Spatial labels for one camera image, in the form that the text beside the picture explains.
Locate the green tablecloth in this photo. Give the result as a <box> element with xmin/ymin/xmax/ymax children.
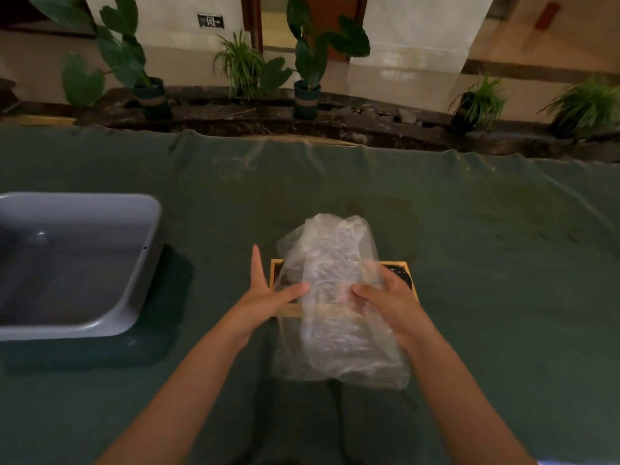
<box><xmin>0</xmin><ymin>126</ymin><xmax>620</xmax><ymax>465</ymax></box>

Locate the black bowl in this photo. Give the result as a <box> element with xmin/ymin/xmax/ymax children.
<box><xmin>383</xmin><ymin>264</ymin><xmax>414</xmax><ymax>291</ymax></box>

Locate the person's left forearm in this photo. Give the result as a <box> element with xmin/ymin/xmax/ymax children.
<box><xmin>94</xmin><ymin>315</ymin><xmax>253</xmax><ymax>465</ymax></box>

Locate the person's left hand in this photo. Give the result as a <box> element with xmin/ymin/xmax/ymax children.
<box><xmin>225</xmin><ymin>244</ymin><xmax>311</xmax><ymax>345</ymax></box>

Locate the broad-leaf potted plant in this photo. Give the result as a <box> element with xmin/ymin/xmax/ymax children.
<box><xmin>26</xmin><ymin>0</ymin><xmax>173</xmax><ymax>122</ymax></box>
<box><xmin>261</xmin><ymin>0</ymin><xmax>372</xmax><ymax>121</ymax></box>

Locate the red wall sign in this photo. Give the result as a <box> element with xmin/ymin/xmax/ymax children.
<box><xmin>535</xmin><ymin>2</ymin><xmax>562</xmax><ymax>32</ymax></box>

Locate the grey plastic tub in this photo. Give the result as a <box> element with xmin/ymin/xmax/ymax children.
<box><xmin>0</xmin><ymin>191</ymin><xmax>164</xmax><ymax>342</ymax></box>

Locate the clear plastic bag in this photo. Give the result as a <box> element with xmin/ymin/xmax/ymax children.
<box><xmin>271</xmin><ymin>213</ymin><xmax>412</xmax><ymax>390</ymax></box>

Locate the dark stone planter ledge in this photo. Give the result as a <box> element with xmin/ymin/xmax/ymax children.
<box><xmin>0</xmin><ymin>78</ymin><xmax>620</xmax><ymax>163</ymax></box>

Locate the brown wooden door frame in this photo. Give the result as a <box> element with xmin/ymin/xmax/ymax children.
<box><xmin>240</xmin><ymin>0</ymin><xmax>369</xmax><ymax>63</ymax></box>

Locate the person's right forearm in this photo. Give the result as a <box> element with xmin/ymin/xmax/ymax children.
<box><xmin>406</xmin><ymin>329</ymin><xmax>536</xmax><ymax>465</ymax></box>

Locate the wooden tray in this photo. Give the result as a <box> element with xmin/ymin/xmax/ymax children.
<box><xmin>269</xmin><ymin>259</ymin><xmax>419</xmax><ymax>318</ymax></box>

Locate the grassy potted plant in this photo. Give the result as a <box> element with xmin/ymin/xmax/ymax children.
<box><xmin>538</xmin><ymin>76</ymin><xmax>620</xmax><ymax>141</ymax></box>
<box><xmin>448</xmin><ymin>74</ymin><xmax>507</xmax><ymax>134</ymax></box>
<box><xmin>213</xmin><ymin>30</ymin><xmax>265</xmax><ymax>102</ymax></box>

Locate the person's right hand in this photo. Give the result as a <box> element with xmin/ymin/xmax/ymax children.
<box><xmin>351</xmin><ymin>265</ymin><xmax>439</xmax><ymax>357</ymax></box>

